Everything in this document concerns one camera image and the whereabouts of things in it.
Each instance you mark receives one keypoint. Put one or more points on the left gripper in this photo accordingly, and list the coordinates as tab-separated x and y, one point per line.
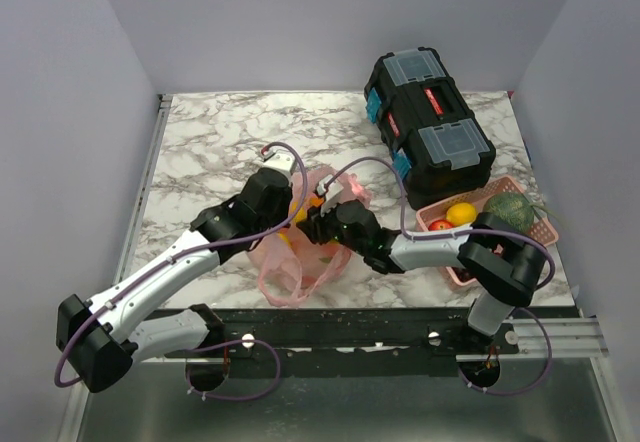
287	202

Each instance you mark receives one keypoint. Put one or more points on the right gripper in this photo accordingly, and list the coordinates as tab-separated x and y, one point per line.
313	226

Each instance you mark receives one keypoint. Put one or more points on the orange red fake mango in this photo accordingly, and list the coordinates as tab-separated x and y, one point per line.
316	202

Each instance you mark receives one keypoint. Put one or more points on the pink plastic bag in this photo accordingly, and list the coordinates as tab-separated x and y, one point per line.
287	278

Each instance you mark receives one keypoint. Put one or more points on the yellow fake fruit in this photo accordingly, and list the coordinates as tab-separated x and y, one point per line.
460	214

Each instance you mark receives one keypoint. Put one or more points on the yellow fake banana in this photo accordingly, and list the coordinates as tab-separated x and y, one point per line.
298	213

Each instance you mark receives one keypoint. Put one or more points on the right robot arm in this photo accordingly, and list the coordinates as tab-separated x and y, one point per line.
506	263

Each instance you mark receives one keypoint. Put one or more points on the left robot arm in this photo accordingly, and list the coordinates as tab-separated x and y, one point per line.
100	337

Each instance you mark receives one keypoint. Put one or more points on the red fake apple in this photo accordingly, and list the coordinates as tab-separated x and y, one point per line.
440	225

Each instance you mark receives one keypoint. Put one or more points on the dark red fake grapes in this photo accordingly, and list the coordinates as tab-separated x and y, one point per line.
462	275

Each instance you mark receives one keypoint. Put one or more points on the green fake melon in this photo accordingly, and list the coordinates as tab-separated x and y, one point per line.
513	208

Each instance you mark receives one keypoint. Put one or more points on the black plastic toolbox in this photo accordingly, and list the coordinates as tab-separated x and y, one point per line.
433	137

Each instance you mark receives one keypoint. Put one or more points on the pink plastic basket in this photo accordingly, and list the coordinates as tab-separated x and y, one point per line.
542	231

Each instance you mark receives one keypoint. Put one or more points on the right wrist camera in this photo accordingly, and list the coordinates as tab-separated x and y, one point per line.
333	190

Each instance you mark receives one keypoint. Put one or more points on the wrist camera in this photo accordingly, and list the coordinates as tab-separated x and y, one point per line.
279	160
333	190

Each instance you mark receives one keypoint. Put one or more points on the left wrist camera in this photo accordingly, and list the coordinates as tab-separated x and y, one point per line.
279	160

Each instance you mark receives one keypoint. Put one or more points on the black mounting rail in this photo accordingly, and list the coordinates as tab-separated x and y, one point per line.
331	343

